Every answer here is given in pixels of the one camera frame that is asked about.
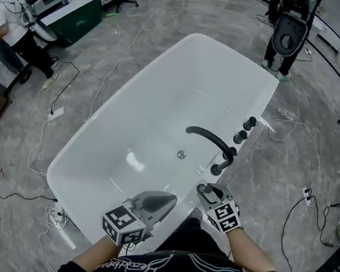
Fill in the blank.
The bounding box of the green cabinet with white top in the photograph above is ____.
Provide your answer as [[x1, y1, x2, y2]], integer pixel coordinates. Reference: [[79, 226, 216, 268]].
[[37, 0, 106, 52]]

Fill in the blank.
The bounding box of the person's left forearm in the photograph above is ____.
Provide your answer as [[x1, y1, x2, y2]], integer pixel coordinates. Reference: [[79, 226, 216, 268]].
[[71, 230, 127, 272]]

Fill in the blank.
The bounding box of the white power strip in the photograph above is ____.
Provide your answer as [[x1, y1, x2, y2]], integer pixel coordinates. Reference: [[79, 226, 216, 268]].
[[44, 204, 71, 232], [48, 105, 65, 123], [277, 107, 298, 120]]

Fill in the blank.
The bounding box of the white floor cable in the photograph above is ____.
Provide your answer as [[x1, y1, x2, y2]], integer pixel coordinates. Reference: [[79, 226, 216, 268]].
[[258, 74, 336, 200]]

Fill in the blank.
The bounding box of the white bathtub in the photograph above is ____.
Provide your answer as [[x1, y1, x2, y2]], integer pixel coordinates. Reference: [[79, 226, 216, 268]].
[[37, 14, 286, 269]]

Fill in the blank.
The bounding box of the white socket with black plugs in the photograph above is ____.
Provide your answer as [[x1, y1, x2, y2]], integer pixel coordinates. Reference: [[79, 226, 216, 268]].
[[300, 187, 316, 206]]

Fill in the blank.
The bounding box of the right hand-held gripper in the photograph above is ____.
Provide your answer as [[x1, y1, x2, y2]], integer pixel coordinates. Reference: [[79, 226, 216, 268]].
[[192, 181, 250, 238]]

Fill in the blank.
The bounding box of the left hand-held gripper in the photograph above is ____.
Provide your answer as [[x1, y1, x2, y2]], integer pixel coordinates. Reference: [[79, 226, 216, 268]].
[[98, 183, 179, 255]]

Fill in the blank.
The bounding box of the person's right forearm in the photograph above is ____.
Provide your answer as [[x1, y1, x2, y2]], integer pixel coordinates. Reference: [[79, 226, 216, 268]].
[[221, 227, 285, 272]]

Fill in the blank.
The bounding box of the black curved faucet spout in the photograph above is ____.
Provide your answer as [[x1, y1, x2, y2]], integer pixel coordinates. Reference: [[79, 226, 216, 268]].
[[180, 124, 239, 178]]

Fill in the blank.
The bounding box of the person's black trouser leg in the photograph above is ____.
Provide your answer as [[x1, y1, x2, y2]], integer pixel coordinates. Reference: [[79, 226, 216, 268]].
[[159, 215, 234, 262]]

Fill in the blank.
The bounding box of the grey oval hanging pack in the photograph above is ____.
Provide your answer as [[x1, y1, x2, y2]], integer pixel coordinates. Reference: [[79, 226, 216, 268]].
[[20, 14, 60, 43], [269, 10, 311, 60]]

